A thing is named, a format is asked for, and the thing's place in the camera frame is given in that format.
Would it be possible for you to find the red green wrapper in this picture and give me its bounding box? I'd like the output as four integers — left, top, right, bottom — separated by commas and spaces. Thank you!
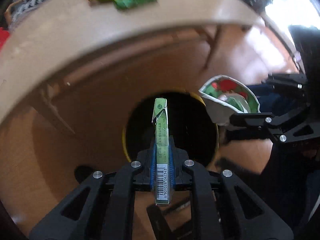
199, 75, 260, 126

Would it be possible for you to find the green carton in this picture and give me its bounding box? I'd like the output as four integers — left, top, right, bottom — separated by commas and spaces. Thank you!
152, 98, 170, 205

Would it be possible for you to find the black round trash bin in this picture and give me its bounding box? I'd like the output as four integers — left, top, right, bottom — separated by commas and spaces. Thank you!
122, 91, 219, 167

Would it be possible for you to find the red pig stool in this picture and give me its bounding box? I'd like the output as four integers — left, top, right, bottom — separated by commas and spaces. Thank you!
0, 27, 10, 50

